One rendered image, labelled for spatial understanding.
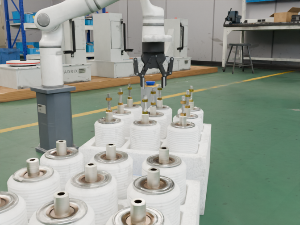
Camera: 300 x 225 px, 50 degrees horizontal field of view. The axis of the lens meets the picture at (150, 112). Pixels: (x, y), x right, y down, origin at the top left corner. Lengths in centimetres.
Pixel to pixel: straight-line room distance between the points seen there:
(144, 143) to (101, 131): 14
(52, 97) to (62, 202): 97
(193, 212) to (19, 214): 31
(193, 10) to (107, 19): 344
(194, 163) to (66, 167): 38
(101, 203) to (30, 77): 257
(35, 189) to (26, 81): 249
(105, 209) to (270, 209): 62
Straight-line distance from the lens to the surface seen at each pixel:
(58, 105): 146
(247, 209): 107
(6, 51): 553
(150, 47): 105
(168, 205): 57
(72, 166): 73
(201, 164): 94
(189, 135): 95
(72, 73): 334
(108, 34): 374
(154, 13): 106
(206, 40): 673
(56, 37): 149
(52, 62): 145
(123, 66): 377
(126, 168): 70
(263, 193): 118
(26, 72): 308
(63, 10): 142
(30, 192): 63
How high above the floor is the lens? 50
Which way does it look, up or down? 13 degrees down
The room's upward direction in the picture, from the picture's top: straight up
